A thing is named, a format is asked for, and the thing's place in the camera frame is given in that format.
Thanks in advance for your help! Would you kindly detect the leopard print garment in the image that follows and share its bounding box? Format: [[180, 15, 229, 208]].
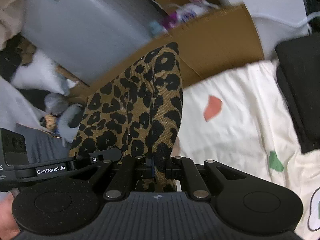
[[69, 42, 183, 192]]

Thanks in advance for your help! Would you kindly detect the white cartoon bed sheet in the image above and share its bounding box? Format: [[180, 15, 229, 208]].
[[172, 61, 319, 239]]

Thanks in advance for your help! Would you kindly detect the grey plastic wrapped bundle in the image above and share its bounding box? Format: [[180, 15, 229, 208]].
[[22, 0, 163, 84]]

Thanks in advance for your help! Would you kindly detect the light blue plush pillow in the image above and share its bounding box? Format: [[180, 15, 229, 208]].
[[57, 103, 84, 141]]

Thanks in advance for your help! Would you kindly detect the person's left hand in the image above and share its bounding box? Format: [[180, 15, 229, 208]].
[[0, 192, 20, 240]]

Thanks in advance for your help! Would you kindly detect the grey blue blanket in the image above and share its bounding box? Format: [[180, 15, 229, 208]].
[[16, 124, 71, 164]]

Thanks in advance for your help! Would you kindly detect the black bag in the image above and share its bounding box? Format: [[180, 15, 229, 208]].
[[275, 33, 319, 154]]

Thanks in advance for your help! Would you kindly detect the small doll figure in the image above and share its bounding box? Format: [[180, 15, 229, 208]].
[[40, 114, 59, 133]]

